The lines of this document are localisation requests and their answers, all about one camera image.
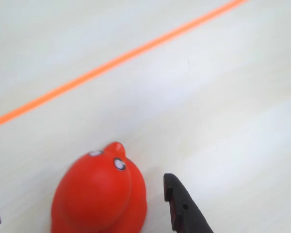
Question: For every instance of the red rubber duck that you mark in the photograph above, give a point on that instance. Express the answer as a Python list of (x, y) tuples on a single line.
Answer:
[(99, 194)]

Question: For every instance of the orange tape line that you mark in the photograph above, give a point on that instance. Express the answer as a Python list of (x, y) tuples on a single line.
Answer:
[(111, 61)]

